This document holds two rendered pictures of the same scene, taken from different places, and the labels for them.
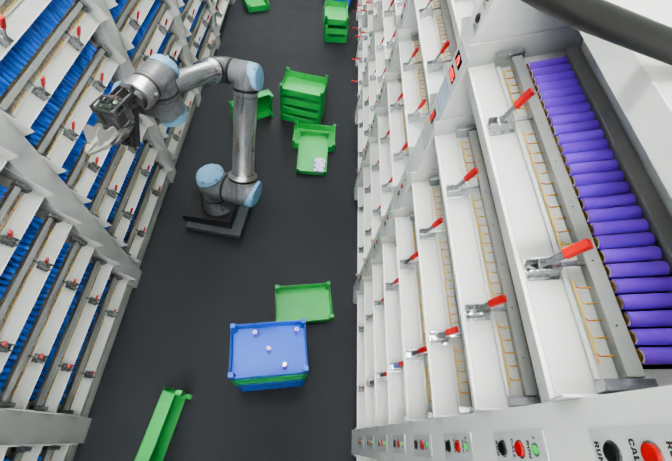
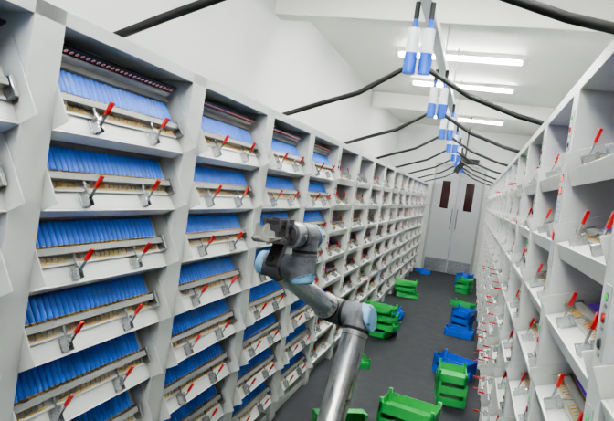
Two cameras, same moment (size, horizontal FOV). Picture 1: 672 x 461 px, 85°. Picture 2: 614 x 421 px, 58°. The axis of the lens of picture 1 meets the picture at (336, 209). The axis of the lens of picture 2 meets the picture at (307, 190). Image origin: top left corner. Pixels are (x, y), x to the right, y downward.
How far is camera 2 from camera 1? 1.16 m
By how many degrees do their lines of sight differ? 60
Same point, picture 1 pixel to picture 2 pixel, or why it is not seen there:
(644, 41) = (598, 22)
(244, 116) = (348, 354)
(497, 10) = (576, 128)
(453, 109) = (566, 212)
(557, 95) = not seen: outside the picture
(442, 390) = not seen: hidden behind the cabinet
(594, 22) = (573, 16)
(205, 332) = not seen: outside the picture
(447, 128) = (566, 233)
